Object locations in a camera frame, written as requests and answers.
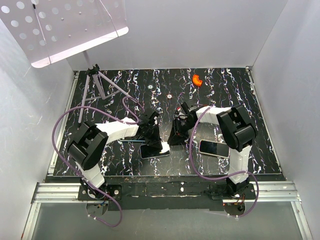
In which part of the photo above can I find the clear magnetic phone case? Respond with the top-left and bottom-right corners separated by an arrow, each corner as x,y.
139,142 -> 171,160

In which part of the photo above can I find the orange curved plastic part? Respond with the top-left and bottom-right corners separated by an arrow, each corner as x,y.
192,74 -> 203,87

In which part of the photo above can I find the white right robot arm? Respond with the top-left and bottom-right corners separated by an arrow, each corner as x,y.
167,102 -> 258,199

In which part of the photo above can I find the perforated music stand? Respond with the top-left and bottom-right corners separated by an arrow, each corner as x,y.
0,0 -> 129,128

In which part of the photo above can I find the pink phone case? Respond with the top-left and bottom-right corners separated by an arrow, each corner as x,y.
198,139 -> 231,159

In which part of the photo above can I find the blue phone case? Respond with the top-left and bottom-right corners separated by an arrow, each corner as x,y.
119,139 -> 146,143

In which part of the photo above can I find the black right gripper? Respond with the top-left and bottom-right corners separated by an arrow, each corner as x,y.
167,117 -> 198,146

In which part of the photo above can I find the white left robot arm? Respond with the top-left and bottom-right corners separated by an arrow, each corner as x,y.
66,108 -> 164,200

